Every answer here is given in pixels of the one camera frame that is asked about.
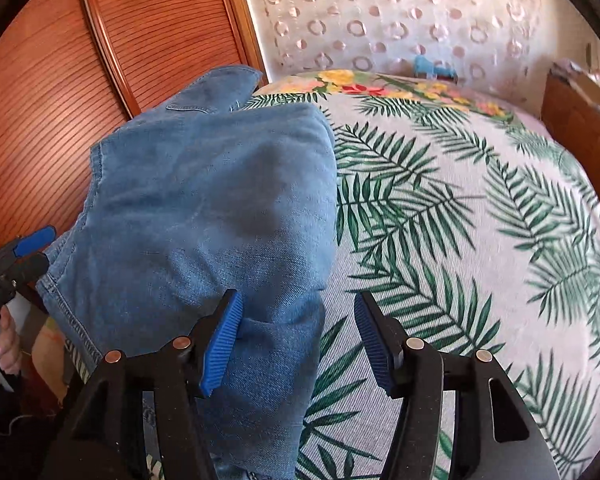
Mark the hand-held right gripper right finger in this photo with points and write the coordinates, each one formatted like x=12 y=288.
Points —
x=372 y=345

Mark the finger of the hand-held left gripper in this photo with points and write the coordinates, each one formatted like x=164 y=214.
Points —
x=35 y=240
x=27 y=267

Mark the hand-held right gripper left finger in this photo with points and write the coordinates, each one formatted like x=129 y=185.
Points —
x=222 y=345

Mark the blue denim pants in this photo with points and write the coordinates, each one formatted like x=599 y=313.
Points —
x=205 y=200

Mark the person's left hand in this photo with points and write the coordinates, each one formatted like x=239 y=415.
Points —
x=11 y=350

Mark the palm leaf printed bedsheet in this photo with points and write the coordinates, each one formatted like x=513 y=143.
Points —
x=455 y=235

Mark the wooden louvered wardrobe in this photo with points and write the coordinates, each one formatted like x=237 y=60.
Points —
x=130 y=35

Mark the wooden window cabinet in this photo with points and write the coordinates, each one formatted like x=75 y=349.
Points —
x=580 y=120

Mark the circle patterned sheer curtain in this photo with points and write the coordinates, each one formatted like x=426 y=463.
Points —
x=405 y=10

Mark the cardboard box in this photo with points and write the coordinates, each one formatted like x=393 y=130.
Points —
x=590 y=85

